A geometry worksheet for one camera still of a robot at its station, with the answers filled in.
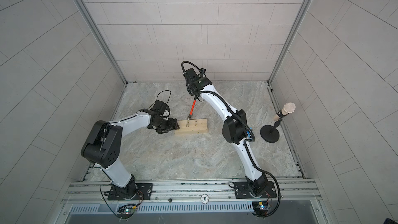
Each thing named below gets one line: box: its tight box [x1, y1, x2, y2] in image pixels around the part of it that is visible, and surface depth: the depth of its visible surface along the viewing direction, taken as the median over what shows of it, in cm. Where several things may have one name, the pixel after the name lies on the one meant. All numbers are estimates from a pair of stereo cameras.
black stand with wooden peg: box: [260, 102, 296, 144], surface depth 82 cm
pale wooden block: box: [174, 118, 209, 135], surface depth 91 cm
